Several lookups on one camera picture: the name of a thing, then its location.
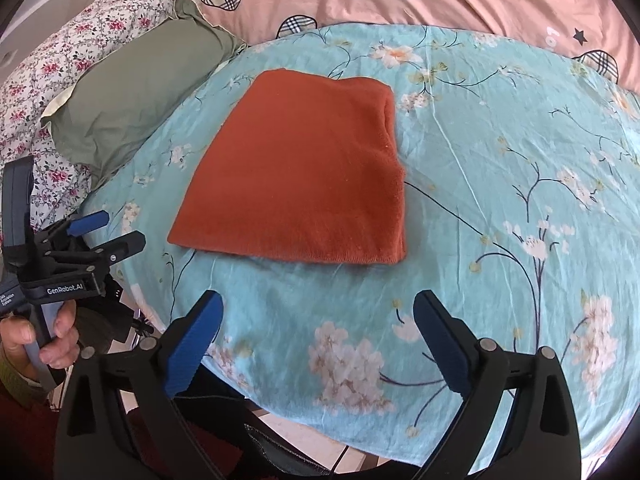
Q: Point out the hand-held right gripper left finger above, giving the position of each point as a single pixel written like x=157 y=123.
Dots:
x=195 y=345

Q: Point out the person's left hand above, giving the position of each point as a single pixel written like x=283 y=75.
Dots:
x=65 y=330

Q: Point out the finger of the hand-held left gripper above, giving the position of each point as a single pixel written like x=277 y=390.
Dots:
x=120 y=247
x=90 y=222

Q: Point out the orange knit sweater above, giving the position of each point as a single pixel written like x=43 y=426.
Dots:
x=300 y=170

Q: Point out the green pillow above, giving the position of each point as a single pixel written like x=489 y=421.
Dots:
x=135 y=90

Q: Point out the white floral quilt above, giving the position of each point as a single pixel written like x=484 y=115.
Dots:
x=60 y=45

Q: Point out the blue floral bed sheet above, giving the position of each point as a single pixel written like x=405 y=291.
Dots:
x=500 y=160

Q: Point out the dark grey bag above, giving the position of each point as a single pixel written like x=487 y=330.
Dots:
x=285 y=452

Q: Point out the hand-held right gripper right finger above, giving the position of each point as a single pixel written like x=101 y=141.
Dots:
x=442 y=350

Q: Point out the person's left forearm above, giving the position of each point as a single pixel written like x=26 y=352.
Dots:
x=15 y=377

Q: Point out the person's dark red clothing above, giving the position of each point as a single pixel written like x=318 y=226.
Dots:
x=27 y=440

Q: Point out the pink quilt with plaid hearts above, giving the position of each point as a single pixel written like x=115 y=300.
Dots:
x=475 y=0

